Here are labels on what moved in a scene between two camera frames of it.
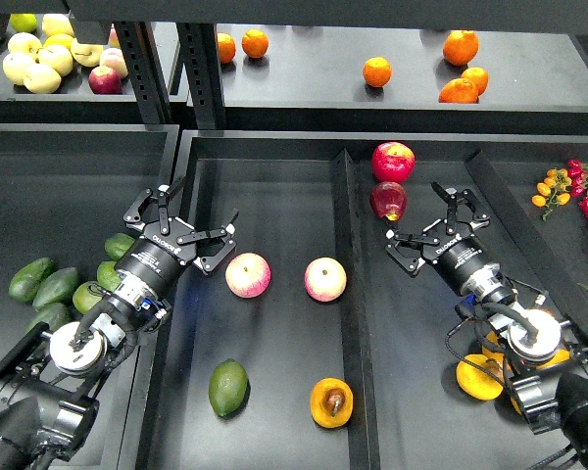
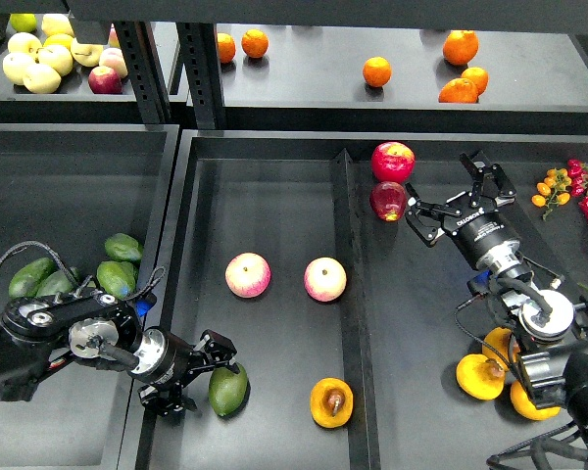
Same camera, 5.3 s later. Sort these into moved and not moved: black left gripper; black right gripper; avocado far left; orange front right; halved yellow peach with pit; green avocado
Moved: black right gripper; black left gripper
Not moved: orange front right; halved yellow peach with pit; avocado far left; green avocado
